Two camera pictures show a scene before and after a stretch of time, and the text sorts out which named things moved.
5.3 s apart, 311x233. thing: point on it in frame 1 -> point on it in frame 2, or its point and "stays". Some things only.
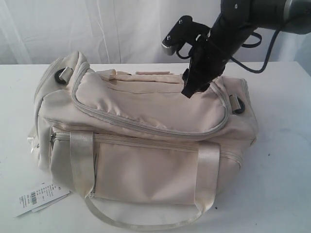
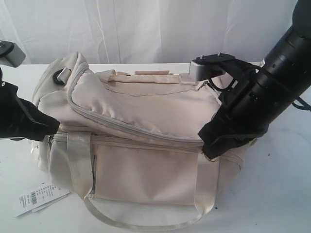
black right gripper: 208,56 -> 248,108
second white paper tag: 48,203 stays
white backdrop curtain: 124,31 stays
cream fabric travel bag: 131,146 stays
